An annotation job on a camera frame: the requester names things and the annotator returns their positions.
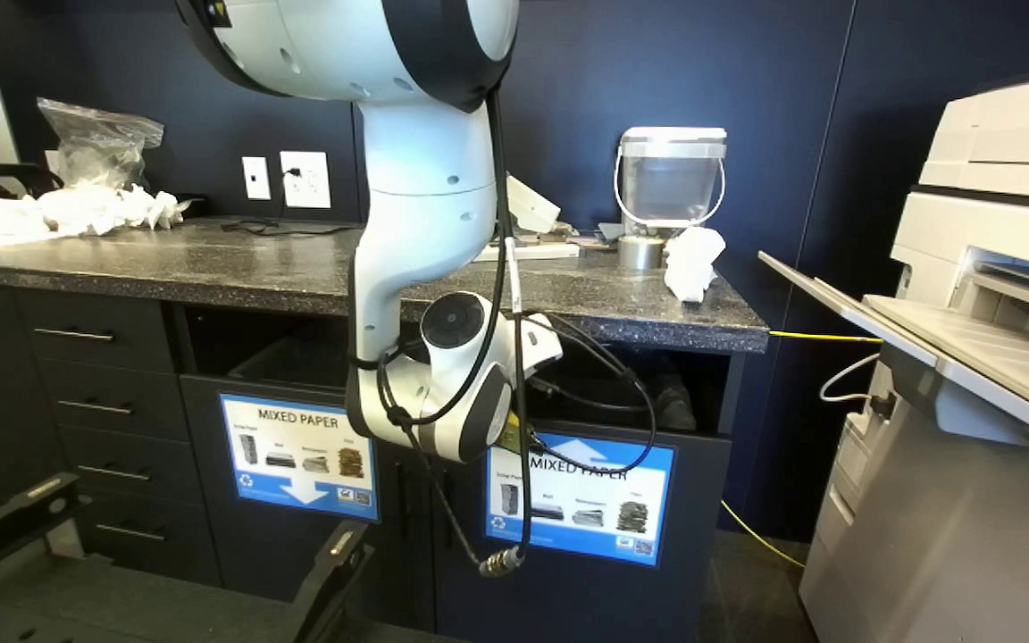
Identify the white wall data plate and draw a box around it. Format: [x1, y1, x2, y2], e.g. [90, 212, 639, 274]
[238, 151, 276, 205]

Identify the black recycling bin lid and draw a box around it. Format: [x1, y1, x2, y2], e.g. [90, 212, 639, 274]
[0, 278, 743, 643]

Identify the blue paper label up arrow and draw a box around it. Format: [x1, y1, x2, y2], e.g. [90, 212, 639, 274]
[483, 430, 680, 571]

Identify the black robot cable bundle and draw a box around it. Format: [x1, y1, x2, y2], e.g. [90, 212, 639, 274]
[351, 95, 661, 583]

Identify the blue paper label down arrow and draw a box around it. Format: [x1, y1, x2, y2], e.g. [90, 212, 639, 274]
[218, 390, 382, 524]

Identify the grey tape roll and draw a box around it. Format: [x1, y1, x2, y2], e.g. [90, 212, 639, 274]
[615, 232, 667, 274]

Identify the clear plastic bucket white lid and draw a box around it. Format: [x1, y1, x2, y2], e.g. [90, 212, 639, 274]
[612, 123, 731, 243]

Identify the silver drawer handle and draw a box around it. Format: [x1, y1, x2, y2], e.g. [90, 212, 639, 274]
[52, 396, 135, 421]
[27, 321, 118, 348]
[73, 461, 154, 485]
[93, 522, 168, 546]

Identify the grey white stapler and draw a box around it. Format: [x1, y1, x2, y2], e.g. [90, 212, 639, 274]
[474, 171, 586, 266]

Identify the clear plastic bag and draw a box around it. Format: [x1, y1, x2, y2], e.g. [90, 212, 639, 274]
[34, 97, 168, 193]

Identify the large white office printer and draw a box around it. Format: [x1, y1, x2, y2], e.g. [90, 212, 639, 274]
[756, 68, 1029, 643]

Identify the white tissue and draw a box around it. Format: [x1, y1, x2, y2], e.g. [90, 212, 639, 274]
[661, 224, 729, 307]

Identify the black frame bar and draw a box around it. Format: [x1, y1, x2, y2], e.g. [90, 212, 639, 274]
[0, 467, 87, 617]

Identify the white crumpled paper pile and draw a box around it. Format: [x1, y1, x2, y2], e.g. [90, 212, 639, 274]
[0, 180, 189, 243]

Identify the white cable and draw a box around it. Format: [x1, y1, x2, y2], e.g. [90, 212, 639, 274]
[814, 352, 885, 408]

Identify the yellow cable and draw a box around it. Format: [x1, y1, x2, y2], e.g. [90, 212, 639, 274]
[715, 329, 885, 571]

